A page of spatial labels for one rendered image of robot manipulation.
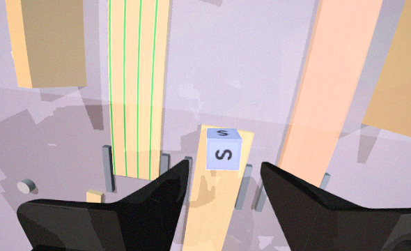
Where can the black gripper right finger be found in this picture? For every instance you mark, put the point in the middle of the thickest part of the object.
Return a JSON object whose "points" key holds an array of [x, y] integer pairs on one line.
{"points": [[313, 219]]}

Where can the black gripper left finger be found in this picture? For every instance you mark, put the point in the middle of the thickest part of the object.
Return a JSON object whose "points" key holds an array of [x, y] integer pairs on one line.
{"points": [[145, 220]]}

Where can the light blue labelled cube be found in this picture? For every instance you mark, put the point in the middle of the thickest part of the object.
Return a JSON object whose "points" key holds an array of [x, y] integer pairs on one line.
{"points": [[223, 149]]}

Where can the grey cylinder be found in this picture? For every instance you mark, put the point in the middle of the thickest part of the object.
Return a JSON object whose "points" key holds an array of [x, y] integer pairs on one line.
{"points": [[26, 185]]}

